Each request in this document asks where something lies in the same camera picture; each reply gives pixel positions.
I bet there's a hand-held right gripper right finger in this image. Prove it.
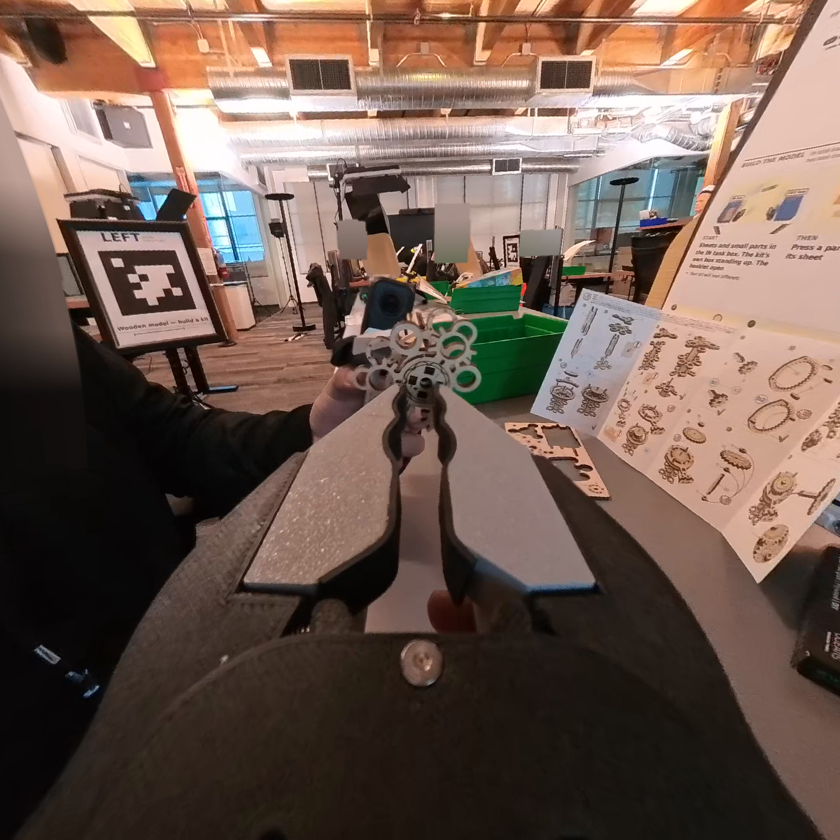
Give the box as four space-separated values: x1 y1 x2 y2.
428 386 599 609

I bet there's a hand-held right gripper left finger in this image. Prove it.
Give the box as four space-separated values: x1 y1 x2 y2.
241 384 404 616

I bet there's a wooden gear model assembly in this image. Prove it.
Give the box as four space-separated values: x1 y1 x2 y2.
350 310 484 435

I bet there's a person's left forearm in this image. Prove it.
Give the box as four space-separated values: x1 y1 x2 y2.
72 325 315 519

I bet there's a laser-cut wooden parts sheet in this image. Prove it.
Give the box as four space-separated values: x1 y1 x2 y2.
504 421 611 500

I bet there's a black model kit box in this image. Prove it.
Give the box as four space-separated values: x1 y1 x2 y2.
791 545 840 697

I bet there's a person's left hand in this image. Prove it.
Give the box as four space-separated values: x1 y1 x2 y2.
310 366 395 450

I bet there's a colourful cardboard box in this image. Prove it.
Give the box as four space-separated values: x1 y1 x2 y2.
453 267 525 290

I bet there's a black floor lamp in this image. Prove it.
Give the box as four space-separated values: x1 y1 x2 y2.
266 192 317 333
607 177 643 277

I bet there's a white cabinet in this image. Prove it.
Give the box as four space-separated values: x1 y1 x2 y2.
223 282 257 331

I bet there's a large green plastic bin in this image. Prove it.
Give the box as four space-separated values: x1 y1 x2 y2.
453 314 571 406

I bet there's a black easel stand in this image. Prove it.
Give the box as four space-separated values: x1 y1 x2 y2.
146 344 238 398

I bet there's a folded paper instruction booklet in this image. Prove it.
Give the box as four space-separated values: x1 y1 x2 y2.
530 289 840 584

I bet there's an orange wooden column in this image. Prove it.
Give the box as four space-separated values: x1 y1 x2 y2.
150 91 238 345

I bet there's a framed black-white marker sign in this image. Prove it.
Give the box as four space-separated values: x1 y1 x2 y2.
58 218 228 358

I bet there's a white instruction board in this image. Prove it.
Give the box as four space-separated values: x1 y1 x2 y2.
661 0 840 342

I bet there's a black camera rig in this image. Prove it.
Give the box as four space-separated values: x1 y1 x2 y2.
328 159 411 237

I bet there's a silver ventilation duct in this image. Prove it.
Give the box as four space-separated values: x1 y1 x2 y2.
209 66 723 116
226 118 713 168

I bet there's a black wall speaker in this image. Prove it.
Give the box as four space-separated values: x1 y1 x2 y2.
97 104 153 149

